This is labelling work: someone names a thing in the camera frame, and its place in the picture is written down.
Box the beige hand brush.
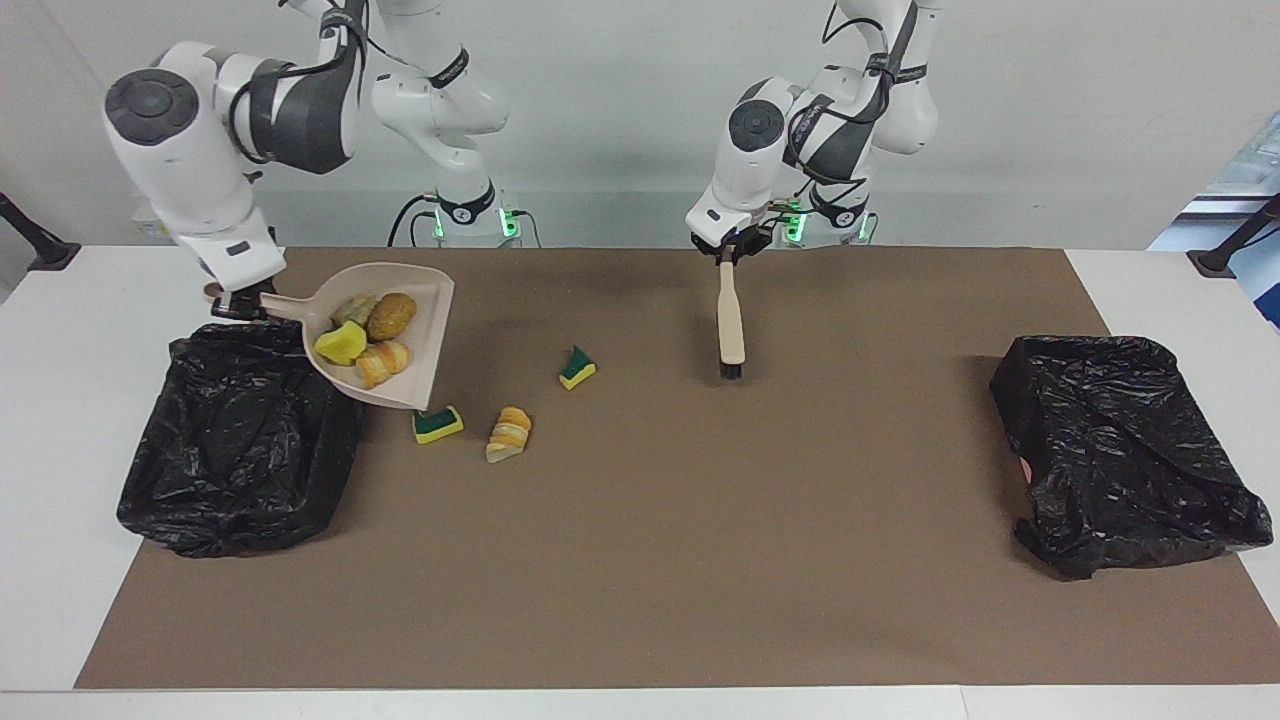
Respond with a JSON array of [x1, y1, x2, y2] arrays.
[[716, 258, 748, 382]]

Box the brown bread roll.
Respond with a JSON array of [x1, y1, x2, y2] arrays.
[[366, 292, 419, 343]]

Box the beige plastic dustpan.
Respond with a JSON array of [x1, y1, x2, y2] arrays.
[[203, 262, 456, 412]]

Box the notched green yellow sponge piece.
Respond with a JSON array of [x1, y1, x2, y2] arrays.
[[412, 404, 465, 445]]

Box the striped orange croissant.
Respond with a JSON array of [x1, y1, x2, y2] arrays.
[[485, 406, 533, 465]]

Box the black bag lined bin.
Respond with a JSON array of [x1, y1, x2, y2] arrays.
[[990, 334, 1275, 581], [116, 318, 366, 559]]

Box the black stand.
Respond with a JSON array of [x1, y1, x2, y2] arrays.
[[1187, 195, 1280, 279], [0, 190, 83, 273]]

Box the brown table mat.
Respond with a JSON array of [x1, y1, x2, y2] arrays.
[[75, 247, 1280, 691]]

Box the dark left arm cable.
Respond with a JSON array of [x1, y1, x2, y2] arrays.
[[785, 0, 916, 216]]

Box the dark arm cable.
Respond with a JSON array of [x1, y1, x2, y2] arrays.
[[785, 0, 916, 216], [228, 0, 376, 166]]

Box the black base cable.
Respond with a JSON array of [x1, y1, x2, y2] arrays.
[[388, 193, 441, 248]]

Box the dark right arm cable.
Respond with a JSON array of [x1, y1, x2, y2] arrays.
[[228, 0, 376, 166]]

